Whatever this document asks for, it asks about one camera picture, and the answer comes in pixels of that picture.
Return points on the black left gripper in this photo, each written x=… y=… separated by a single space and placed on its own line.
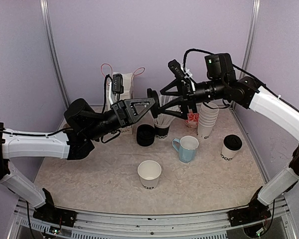
x=120 y=108

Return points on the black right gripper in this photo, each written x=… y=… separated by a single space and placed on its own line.
x=187 y=97

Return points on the white paper takeout bag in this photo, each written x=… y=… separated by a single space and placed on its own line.
x=128 y=84

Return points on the white paper cup GOOD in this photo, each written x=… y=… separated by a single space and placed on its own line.
x=228 y=154

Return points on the single black cup lid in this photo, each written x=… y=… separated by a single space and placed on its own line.
x=152 y=94

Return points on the black coffee cup lid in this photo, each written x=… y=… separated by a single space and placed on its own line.
x=232 y=142

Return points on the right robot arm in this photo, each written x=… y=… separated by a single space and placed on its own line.
x=250 y=93

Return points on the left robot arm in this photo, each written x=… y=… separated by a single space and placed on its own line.
x=72 y=143

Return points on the stack of black lids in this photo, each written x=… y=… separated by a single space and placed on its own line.
x=145 y=135

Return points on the red patterned bowl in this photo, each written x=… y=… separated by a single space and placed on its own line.
x=192 y=120

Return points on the black cup holding straws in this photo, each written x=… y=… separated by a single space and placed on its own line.
x=161 y=130

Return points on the stack of white paper cups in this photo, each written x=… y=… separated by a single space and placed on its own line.
x=207 y=119

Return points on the light blue ceramic mug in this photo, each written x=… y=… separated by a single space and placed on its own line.
x=186 y=147

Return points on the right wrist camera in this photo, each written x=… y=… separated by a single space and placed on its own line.
x=176 y=69

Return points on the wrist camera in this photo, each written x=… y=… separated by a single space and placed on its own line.
x=117 y=84
x=176 y=69

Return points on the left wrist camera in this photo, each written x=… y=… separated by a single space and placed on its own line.
x=117 y=84

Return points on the right aluminium corner post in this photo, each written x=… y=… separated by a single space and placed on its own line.
x=251 y=33

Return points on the aluminium corner post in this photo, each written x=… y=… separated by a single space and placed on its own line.
x=53 y=52
x=251 y=33

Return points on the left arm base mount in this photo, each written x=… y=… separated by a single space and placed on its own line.
x=54 y=216

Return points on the front aluminium frame rail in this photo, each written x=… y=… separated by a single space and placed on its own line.
x=96 y=225

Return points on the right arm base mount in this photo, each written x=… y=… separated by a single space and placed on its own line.
x=255 y=211

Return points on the left aluminium corner post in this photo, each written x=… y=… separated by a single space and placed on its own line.
x=53 y=52

